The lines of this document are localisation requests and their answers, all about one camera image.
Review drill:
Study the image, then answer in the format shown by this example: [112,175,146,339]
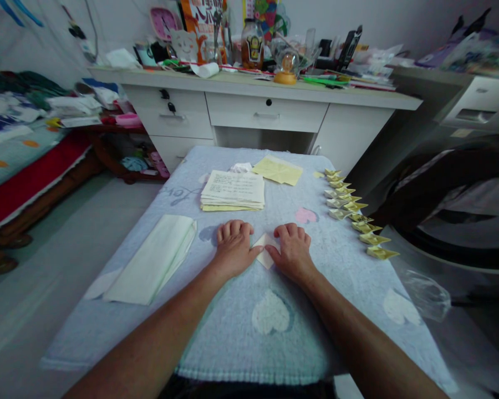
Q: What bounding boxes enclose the person's left hand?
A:
[214,219,265,279]

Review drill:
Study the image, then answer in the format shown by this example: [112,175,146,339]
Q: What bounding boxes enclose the person's right hand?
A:
[265,222,318,280]

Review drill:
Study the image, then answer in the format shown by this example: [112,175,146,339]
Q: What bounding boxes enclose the person's right fingers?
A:
[273,222,312,245]

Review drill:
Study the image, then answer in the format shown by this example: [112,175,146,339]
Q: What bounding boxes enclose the person's left fingers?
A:
[216,219,255,243]

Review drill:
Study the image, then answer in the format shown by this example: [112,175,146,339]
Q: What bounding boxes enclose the pale paper piece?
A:
[251,232,282,269]

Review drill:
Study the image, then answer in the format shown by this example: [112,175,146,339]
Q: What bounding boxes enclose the stack of printed yellow sheets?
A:
[199,169,267,212]

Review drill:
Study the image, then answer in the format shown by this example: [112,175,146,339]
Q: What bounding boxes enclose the creased yellow paper sheet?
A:
[251,155,304,187]

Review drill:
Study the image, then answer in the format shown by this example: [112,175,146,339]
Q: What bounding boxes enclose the row of folded paper boats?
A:
[323,167,401,262]

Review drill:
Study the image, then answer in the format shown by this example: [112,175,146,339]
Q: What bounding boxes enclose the light blue heart towel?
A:
[40,145,459,393]

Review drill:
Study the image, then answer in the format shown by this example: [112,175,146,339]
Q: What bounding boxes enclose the long white folded paper stack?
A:
[103,213,198,306]

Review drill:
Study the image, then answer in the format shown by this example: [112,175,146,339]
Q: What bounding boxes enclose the cluttered white desk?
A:
[86,0,424,176]

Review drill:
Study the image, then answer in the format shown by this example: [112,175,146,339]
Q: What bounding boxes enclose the cluttered wooden side table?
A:
[72,78,172,185]

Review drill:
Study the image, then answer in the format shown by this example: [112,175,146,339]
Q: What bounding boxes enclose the clear plastic bag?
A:
[398,269,452,323]

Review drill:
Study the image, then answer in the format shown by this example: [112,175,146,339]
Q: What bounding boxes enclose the chair with dark clothing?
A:
[368,132,499,308]

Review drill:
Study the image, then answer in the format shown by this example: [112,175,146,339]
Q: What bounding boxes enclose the bed with bedding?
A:
[0,69,105,277]

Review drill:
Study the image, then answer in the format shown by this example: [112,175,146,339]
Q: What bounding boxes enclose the cluttered white cabinet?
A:
[389,6,499,140]

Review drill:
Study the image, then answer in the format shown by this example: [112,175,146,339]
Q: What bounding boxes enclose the blue clothes hanger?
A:
[0,0,45,29]

